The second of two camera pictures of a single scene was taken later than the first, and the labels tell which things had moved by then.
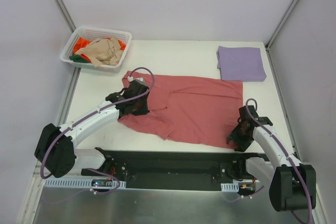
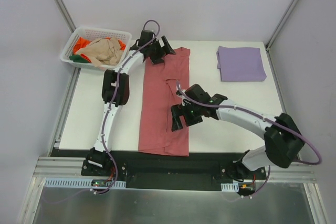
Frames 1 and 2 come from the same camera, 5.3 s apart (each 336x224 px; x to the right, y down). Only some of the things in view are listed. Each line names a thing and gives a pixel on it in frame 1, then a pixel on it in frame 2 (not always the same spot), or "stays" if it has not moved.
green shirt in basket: [77, 58] stays
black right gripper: [239, 137] -> [182, 116]
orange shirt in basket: [80, 43] stays
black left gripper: [142, 102] -> [159, 51]
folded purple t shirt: [240, 64] stays
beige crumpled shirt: [103, 52] stays
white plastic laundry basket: [90, 33] stays
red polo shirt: [199, 111] -> [161, 83]
